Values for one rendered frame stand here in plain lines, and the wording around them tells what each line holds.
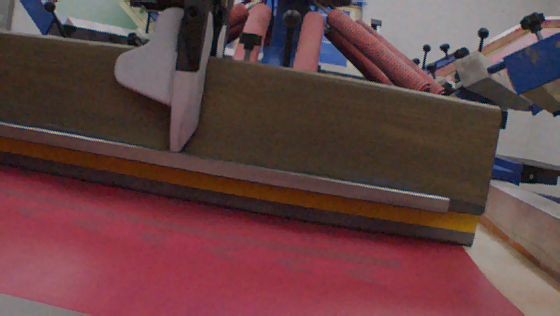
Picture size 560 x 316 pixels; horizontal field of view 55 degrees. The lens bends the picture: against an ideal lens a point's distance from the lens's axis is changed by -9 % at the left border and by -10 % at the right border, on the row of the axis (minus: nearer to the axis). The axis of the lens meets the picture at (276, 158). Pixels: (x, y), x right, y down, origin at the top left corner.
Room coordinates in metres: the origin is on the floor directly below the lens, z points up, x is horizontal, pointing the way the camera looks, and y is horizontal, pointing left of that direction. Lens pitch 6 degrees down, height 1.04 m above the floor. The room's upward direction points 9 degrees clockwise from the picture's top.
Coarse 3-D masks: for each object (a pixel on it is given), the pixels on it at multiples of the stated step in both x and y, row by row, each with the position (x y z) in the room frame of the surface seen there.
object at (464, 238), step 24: (24, 168) 0.40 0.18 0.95; (48, 168) 0.39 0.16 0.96; (72, 168) 0.39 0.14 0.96; (168, 192) 0.39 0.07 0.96; (192, 192) 0.39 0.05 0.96; (216, 192) 0.39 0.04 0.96; (288, 216) 0.39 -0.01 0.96; (312, 216) 0.38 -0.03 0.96; (336, 216) 0.38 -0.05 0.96; (360, 216) 0.38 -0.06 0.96; (432, 240) 0.38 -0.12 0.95; (456, 240) 0.38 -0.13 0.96
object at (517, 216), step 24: (504, 192) 0.44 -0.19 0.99; (528, 192) 0.46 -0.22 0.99; (480, 216) 0.49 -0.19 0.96; (504, 216) 0.43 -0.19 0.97; (528, 216) 0.38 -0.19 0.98; (552, 216) 0.35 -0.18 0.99; (504, 240) 0.42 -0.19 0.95; (528, 240) 0.37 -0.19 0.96; (552, 240) 0.34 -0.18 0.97; (552, 264) 0.33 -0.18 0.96; (0, 312) 0.09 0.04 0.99; (24, 312) 0.09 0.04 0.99; (48, 312) 0.09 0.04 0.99; (72, 312) 0.10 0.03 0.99
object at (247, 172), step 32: (0, 128) 0.37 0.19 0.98; (32, 128) 0.37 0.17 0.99; (128, 160) 0.37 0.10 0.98; (160, 160) 0.37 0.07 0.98; (192, 160) 0.36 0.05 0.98; (224, 160) 0.37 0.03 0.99; (320, 192) 0.36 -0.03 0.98; (352, 192) 0.36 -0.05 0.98; (384, 192) 0.36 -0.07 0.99; (416, 192) 0.36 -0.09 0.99
